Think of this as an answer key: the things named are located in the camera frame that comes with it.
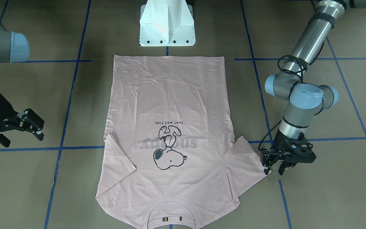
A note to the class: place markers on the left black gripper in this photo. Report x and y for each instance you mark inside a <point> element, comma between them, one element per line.
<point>281,142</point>

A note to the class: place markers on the pink printed t-shirt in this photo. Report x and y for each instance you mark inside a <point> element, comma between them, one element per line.
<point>170,154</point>

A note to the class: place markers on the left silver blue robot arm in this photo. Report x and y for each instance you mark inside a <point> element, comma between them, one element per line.
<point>314,21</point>

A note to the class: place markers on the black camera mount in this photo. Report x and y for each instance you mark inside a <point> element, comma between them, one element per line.
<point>301,150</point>

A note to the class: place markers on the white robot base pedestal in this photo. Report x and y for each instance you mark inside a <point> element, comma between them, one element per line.
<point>167,23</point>

